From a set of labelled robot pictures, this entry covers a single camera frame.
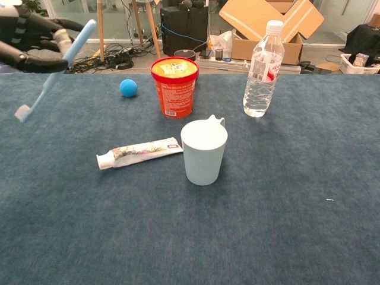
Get white plastic cup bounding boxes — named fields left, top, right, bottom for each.
left=180, top=114, right=229, bottom=186

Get open cardboard box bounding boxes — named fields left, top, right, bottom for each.
left=218, top=0, right=325, bottom=66

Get black metal plate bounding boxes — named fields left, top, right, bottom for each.
left=299, top=60, right=323, bottom=75

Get aluminium rails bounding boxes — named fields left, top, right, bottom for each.
left=197, top=56, right=302, bottom=75

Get wooden stand legs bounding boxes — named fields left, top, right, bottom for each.
left=96, top=0, right=162, bottom=62

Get light blue toothbrush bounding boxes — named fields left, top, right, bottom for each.
left=14, top=19, right=98, bottom=124

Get clear water bottle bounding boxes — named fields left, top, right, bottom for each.
left=242, top=20, right=286, bottom=118

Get white plastic basket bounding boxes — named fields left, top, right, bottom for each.
left=340, top=53, right=380, bottom=75

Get small printed box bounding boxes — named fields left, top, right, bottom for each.
left=353, top=52, right=371, bottom=68

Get flat cardboard sheet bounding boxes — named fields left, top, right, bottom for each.
left=316, top=62, right=342, bottom=74

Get green plant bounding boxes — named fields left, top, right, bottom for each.
left=23, top=0, right=42, bottom=12

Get floral toothpaste tube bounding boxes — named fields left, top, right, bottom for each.
left=96, top=137, right=184, bottom=170

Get red paper tub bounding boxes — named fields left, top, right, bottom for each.
left=150, top=57, right=200, bottom=119

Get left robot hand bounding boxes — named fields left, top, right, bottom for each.
left=0, top=2, right=86, bottom=74

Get black computer case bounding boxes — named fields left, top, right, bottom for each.
left=160, top=5, right=210, bottom=57

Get white plastic bag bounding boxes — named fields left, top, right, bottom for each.
left=207, top=29, right=235, bottom=59

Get black floor cable bundle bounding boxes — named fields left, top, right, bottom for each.
left=59, top=43, right=155, bottom=74

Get blue ball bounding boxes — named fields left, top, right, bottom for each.
left=119, top=78, right=138, bottom=98

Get black cloth bag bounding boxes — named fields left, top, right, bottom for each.
left=346, top=24, right=380, bottom=65

